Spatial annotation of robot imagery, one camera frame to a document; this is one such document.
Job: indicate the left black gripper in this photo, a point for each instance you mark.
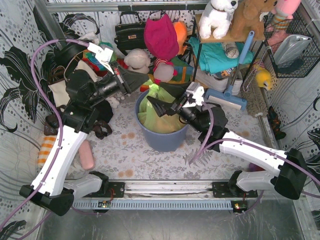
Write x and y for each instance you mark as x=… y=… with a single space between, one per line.
x=120 y=81

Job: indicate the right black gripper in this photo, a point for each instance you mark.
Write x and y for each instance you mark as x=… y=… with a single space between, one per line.
x=174 y=106

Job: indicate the green plastic trash bag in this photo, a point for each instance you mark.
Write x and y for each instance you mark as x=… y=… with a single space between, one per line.
x=152 y=117

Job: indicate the blue trash bin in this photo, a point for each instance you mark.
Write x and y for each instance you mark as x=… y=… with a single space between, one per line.
x=163 y=134

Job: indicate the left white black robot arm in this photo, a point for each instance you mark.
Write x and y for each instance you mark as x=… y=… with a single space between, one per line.
x=49 y=189

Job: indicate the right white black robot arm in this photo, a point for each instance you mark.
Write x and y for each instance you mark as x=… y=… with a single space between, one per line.
x=282 y=171

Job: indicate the colorful printed bag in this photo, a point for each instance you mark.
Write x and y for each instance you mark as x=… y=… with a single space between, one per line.
x=89 y=57

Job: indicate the magenta fabric bag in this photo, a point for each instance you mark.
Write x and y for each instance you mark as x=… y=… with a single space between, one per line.
x=160 y=38

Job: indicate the cream canvas tote bag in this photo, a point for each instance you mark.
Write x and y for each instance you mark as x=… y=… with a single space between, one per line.
x=58 y=89

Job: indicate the red cloth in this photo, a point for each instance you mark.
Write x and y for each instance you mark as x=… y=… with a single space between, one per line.
x=102 y=71

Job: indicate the pink white plush pig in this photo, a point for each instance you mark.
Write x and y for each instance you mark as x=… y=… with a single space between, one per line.
x=163 y=71

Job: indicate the white sneakers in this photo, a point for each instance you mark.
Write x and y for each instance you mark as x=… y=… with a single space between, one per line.
x=219 y=85

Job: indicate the black leather handbag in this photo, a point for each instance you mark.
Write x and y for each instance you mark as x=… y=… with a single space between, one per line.
x=130 y=36

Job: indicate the teal folded cloth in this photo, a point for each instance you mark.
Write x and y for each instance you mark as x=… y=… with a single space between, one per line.
x=213 y=58

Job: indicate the orange plush toy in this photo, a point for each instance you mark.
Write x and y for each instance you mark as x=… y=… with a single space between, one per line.
x=181 y=33

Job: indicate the grey baseball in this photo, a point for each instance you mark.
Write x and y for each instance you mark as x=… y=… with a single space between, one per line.
x=230 y=49

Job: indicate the black metal shelf rack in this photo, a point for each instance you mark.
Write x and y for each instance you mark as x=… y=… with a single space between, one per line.
x=197 y=60

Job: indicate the pink round object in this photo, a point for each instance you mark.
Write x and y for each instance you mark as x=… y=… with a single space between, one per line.
x=86 y=157

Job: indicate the white plush dog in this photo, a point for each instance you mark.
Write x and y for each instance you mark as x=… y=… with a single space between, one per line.
x=216 y=18

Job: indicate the yellow plush duck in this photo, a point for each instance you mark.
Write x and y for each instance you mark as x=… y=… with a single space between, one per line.
x=263 y=78

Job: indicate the orange white checkered cloth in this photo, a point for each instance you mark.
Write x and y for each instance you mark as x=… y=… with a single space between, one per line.
x=45 y=149

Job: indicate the purple orange sock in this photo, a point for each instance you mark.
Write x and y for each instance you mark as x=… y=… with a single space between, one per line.
x=255 y=168

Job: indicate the brown teddy bear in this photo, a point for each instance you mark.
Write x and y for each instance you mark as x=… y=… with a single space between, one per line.
x=249 y=14

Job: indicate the silver pouch in basket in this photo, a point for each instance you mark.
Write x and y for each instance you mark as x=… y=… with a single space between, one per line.
x=291 y=48

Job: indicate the pink plush toy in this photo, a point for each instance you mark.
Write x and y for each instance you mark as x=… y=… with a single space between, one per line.
x=283 y=10

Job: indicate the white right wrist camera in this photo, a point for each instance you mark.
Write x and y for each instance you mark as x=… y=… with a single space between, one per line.
x=194 y=93

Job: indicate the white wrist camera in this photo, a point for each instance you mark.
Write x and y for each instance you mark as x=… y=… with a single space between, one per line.
x=194 y=93
x=103 y=55

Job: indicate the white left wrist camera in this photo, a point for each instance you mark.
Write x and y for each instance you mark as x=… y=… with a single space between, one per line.
x=103 y=55

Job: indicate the metal handled broom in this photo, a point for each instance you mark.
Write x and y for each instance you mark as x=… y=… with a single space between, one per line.
x=257 y=108

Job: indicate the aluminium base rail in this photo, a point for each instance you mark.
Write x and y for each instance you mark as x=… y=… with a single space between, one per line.
x=93 y=194

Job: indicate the black wire basket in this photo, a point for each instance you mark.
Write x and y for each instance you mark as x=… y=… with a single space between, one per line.
x=275 y=34

